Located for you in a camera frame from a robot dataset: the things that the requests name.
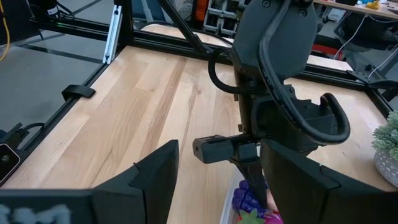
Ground black cable loop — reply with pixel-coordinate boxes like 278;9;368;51
207;48;249;96

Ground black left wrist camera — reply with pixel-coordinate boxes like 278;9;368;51
192;134;261;165

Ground purple toy grape bunch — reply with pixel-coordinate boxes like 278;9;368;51
231;179;268;217

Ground black frame clip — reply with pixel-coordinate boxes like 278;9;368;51
61;84;96;101

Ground orange object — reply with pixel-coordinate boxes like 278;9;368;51
195;0;210;22

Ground yellow cable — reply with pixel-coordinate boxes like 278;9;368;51
0;0;11;62

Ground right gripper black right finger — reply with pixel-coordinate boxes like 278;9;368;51
260;139;398;224

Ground red toy strawberry green leaves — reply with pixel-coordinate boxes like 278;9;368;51
236;208;266;224

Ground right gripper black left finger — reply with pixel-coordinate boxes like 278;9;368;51
0;139;180;224

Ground wooden background desk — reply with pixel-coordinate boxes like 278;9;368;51
313;0;398;20

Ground purple spiky toy ball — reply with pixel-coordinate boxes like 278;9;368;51
263;210;284;224

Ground silver aluminium extrusion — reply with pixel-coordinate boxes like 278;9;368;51
102;4;123;65

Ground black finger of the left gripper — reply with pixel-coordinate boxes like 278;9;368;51
235;160;269;209

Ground clear plastic tupperware container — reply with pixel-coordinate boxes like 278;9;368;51
219;179;242;224

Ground green potted artificial plant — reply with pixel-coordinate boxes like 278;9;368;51
371;110;398;189

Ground black office chair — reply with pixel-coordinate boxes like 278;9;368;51
334;12;398;52

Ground black table-level camera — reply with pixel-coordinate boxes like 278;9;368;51
0;142;21;184

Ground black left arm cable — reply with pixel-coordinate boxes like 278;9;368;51
258;0;351;146

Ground grey storage bins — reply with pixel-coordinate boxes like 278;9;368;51
203;0;249;35

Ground black aluminium table frame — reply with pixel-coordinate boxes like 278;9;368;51
0;0;398;187

